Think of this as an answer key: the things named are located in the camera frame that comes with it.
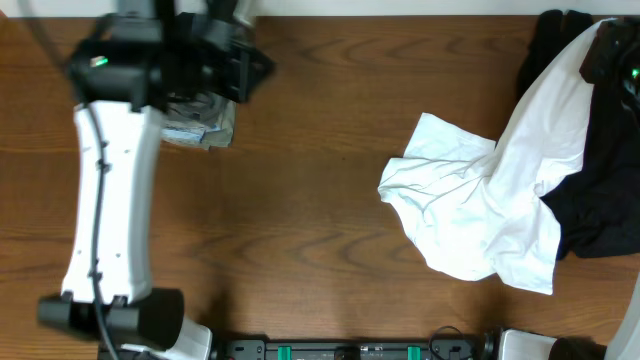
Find white t-shirt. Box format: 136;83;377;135
378;25;598;295

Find folded olive grey garment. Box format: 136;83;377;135
164;93;237;150

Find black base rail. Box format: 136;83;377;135
211;338;499;360

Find black garment pile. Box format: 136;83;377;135
516;9;639;260

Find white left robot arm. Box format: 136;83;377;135
37;1;274;359

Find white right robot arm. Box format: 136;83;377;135
517;10;639;359

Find folded light blue garment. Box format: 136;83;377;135
161;122;221;146

